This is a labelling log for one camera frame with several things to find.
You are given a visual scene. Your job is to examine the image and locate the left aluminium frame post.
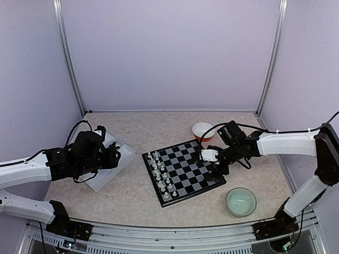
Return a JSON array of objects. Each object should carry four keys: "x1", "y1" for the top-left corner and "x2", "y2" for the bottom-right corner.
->
[{"x1": 53, "y1": 0, "x2": 86, "y2": 117}]

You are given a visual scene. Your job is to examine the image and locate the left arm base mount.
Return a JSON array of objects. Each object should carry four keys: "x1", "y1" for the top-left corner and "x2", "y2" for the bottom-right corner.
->
[{"x1": 46, "y1": 216, "x2": 93, "y2": 241}]

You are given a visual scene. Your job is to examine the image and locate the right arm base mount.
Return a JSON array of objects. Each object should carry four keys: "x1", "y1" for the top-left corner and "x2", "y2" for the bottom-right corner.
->
[{"x1": 252, "y1": 217, "x2": 299, "y2": 241}]

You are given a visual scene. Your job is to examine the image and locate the right aluminium frame post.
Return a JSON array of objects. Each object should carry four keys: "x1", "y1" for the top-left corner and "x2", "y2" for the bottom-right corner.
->
[{"x1": 256, "y1": 0, "x2": 288, "y2": 118}]

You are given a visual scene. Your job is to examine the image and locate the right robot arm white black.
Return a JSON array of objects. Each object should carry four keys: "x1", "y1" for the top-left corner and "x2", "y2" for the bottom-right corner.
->
[{"x1": 199, "y1": 121, "x2": 338, "y2": 235}]

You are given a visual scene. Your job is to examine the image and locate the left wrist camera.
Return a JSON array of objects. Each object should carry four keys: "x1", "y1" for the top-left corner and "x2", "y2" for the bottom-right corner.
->
[{"x1": 94, "y1": 125, "x2": 106, "y2": 142}]

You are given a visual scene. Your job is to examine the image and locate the black white chessboard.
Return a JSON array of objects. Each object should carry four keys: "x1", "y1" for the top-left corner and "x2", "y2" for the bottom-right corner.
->
[{"x1": 142, "y1": 139, "x2": 226, "y2": 207}]

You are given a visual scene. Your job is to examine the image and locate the white plastic compartment tray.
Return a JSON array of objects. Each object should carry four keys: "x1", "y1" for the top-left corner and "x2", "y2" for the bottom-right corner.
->
[{"x1": 79, "y1": 132, "x2": 136, "y2": 192}]

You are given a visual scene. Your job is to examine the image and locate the aluminium frame post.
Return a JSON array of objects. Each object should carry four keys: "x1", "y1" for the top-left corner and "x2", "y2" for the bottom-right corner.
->
[
  {"x1": 53, "y1": 0, "x2": 86, "y2": 117},
  {"x1": 256, "y1": 0, "x2": 288, "y2": 118}
]

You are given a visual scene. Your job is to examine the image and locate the front aluminium rail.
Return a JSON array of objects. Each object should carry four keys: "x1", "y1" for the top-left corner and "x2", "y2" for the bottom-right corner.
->
[{"x1": 18, "y1": 209, "x2": 328, "y2": 253}]

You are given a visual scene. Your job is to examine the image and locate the red white bowl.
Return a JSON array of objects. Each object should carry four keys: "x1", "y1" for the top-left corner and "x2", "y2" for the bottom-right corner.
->
[{"x1": 192, "y1": 122, "x2": 216, "y2": 142}]

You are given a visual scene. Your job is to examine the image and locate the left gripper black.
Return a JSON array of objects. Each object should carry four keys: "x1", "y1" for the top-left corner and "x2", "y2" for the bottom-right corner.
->
[{"x1": 76, "y1": 147, "x2": 121, "y2": 176}]

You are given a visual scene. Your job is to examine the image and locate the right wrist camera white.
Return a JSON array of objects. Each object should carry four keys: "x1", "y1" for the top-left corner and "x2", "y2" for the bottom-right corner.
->
[{"x1": 200, "y1": 149, "x2": 219, "y2": 162}]

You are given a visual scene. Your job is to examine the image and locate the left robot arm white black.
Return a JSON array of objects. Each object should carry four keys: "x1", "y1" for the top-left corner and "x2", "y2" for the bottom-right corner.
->
[{"x1": 1, "y1": 125, "x2": 121, "y2": 235}]

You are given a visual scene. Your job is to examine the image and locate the green glass bowl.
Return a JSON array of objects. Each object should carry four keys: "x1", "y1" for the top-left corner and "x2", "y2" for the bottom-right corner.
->
[{"x1": 226, "y1": 187, "x2": 257, "y2": 217}]

